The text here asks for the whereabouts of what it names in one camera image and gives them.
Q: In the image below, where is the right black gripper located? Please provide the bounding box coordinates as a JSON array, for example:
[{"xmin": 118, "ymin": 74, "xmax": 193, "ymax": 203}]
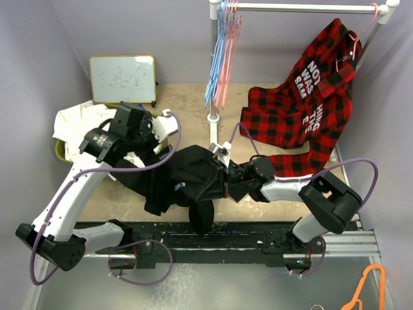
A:
[{"xmin": 196, "ymin": 160, "xmax": 252, "ymax": 202}]

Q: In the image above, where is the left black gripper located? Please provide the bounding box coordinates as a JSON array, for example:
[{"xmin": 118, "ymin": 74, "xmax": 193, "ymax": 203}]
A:
[{"xmin": 126, "ymin": 112, "xmax": 172, "ymax": 168}]

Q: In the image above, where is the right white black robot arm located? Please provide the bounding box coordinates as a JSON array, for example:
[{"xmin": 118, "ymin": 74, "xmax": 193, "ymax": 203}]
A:
[{"xmin": 196, "ymin": 155, "xmax": 362, "ymax": 253}]

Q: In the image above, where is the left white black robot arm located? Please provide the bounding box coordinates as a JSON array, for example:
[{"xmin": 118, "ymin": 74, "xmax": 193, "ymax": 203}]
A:
[{"xmin": 15, "ymin": 103, "xmax": 180, "ymax": 285}]

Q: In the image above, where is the red black plaid shirt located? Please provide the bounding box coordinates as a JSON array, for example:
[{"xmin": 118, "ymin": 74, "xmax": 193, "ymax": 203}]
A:
[{"xmin": 240, "ymin": 18, "xmax": 363, "ymax": 177}]

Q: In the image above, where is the orange plastic hanger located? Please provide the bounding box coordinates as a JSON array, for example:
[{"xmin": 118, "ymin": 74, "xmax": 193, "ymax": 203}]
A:
[{"xmin": 341, "ymin": 263, "xmax": 387, "ymax": 310}]

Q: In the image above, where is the pink hanger holding plaid shirt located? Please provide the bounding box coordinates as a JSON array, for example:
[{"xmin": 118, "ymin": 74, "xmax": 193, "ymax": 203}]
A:
[{"xmin": 335, "ymin": 3, "xmax": 394, "ymax": 70}]

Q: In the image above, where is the small whiteboard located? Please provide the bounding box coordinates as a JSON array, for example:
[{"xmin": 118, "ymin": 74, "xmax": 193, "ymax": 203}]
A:
[{"xmin": 89, "ymin": 55, "xmax": 157, "ymax": 107}]

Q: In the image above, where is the white cloth in basket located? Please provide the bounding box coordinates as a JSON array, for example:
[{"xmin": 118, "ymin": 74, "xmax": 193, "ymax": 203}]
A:
[{"xmin": 52, "ymin": 99, "xmax": 146, "ymax": 169}]

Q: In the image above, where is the olive green laundry basket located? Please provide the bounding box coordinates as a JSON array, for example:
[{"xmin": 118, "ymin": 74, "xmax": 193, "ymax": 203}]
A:
[{"xmin": 54, "ymin": 103, "xmax": 170, "ymax": 165}]

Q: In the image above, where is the white metal clothes rack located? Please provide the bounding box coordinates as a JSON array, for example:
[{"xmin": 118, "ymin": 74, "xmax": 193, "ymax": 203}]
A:
[{"xmin": 208, "ymin": 0, "xmax": 401, "ymax": 155}]

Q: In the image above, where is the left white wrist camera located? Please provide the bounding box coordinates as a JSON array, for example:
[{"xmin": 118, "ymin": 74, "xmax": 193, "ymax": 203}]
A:
[{"xmin": 151, "ymin": 109, "xmax": 178, "ymax": 143}]

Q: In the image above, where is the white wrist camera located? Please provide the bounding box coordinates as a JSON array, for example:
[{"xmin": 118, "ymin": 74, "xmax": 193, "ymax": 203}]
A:
[
  {"xmin": 151, "ymin": 109, "xmax": 178, "ymax": 143},
  {"xmin": 208, "ymin": 141, "xmax": 232, "ymax": 168}
]

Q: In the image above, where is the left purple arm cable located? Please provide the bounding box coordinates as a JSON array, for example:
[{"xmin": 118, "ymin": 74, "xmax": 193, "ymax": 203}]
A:
[{"xmin": 29, "ymin": 111, "xmax": 182, "ymax": 287}]

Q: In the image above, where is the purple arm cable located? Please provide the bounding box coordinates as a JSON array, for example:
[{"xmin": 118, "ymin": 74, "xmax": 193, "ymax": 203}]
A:
[
  {"xmin": 228, "ymin": 122, "xmax": 379, "ymax": 207},
  {"xmin": 29, "ymin": 111, "xmax": 182, "ymax": 287}
]

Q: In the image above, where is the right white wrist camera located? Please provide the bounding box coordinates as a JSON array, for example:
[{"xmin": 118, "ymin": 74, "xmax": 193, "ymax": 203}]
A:
[{"xmin": 208, "ymin": 141, "xmax": 232, "ymax": 168}]

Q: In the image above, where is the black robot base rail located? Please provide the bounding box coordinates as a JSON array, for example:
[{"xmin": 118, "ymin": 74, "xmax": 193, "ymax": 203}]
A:
[{"xmin": 97, "ymin": 222, "xmax": 325, "ymax": 269}]

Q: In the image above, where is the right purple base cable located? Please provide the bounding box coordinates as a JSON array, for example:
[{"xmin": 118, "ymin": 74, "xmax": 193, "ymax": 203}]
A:
[{"xmin": 287, "ymin": 238, "xmax": 329, "ymax": 279}]

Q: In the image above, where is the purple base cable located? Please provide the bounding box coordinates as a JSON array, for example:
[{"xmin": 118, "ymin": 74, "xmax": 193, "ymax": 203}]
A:
[
  {"xmin": 108, "ymin": 238, "xmax": 174, "ymax": 285},
  {"xmin": 287, "ymin": 238, "xmax": 329, "ymax": 279}
]

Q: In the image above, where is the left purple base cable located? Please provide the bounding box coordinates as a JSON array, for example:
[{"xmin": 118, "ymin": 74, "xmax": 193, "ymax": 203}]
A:
[{"xmin": 108, "ymin": 238, "xmax": 174, "ymax": 285}]

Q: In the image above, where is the pink wire hanger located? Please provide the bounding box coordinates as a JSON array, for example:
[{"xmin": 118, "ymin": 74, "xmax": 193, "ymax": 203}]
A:
[{"xmin": 214, "ymin": 1, "xmax": 241, "ymax": 109}]

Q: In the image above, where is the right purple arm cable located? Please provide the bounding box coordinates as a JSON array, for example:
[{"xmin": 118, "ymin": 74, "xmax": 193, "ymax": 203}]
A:
[{"xmin": 228, "ymin": 122, "xmax": 379, "ymax": 207}]

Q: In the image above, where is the blue wire hanger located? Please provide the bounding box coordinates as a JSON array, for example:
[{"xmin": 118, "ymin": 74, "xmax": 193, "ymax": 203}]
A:
[{"xmin": 205, "ymin": 1, "xmax": 228, "ymax": 107}]

